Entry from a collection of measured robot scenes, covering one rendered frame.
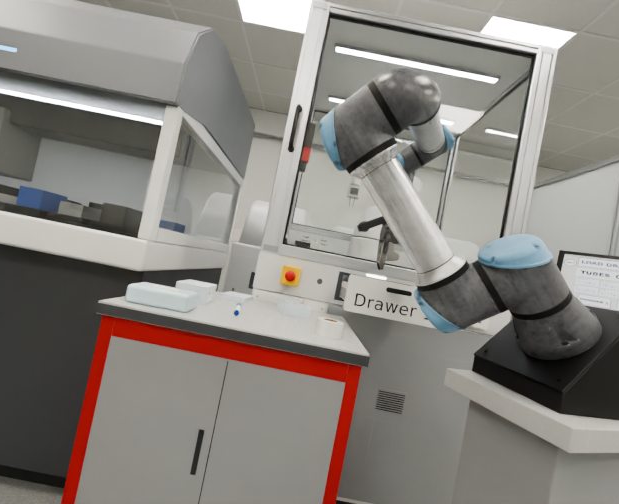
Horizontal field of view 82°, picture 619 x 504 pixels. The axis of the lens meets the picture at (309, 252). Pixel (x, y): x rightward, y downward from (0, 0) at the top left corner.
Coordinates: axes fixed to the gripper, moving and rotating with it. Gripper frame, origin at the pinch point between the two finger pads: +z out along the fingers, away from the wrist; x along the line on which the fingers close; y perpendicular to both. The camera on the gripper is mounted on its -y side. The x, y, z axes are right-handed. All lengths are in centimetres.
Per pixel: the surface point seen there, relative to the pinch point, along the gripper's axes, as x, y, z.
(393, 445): 23, 23, 67
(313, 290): 23.0, -18.8, 13.9
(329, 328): -27.9, -14.8, 18.9
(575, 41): 122, 129, -183
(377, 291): -10.8, -1.1, 8.2
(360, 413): 23, 8, 57
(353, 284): -10.8, -8.5, 7.5
